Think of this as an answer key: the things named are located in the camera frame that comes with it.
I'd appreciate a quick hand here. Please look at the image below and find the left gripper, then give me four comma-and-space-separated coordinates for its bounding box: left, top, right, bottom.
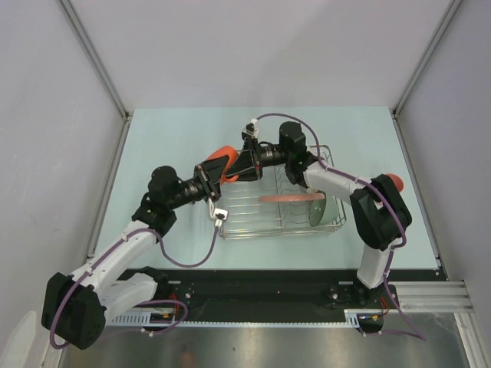
167, 156, 229, 211

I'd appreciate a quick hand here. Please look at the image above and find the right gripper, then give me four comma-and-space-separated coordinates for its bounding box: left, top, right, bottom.
225, 136, 290, 183

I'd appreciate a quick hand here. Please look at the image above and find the orange mug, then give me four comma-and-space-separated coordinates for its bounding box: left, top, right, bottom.
205, 144, 241, 184

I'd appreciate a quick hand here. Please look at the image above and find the pink cream floral plate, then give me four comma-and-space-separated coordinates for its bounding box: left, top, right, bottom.
259, 192, 325, 203

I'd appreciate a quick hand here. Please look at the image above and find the light green bowl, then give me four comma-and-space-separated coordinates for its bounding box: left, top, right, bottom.
309, 196, 339, 227

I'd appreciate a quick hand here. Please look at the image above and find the pink plastic cup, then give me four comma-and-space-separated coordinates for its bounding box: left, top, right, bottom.
387, 173, 404, 192

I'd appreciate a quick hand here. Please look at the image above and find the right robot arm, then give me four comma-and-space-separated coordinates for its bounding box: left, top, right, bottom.
225, 120, 412, 307

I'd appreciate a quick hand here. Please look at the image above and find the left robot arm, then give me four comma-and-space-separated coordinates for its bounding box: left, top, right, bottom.
41, 146, 238, 350

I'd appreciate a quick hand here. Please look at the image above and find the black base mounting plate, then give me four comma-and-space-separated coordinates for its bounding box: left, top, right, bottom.
114, 266, 448, 323

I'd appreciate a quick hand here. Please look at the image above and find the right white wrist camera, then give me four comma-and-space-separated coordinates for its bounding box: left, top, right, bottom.
242, 119, 259, 140

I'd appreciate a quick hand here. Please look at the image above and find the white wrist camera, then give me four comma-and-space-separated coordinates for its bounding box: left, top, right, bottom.
242, 119, 259, 140
208, 199, 229, 229

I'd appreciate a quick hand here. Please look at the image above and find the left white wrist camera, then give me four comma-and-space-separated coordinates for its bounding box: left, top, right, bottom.
208, 199, 229, 229

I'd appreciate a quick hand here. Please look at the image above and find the metal wire dish rack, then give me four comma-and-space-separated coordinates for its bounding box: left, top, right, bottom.
219, 166, 346, 240

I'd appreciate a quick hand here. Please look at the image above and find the white cable duct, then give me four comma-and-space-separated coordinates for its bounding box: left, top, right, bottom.
107, 310, 151, 327

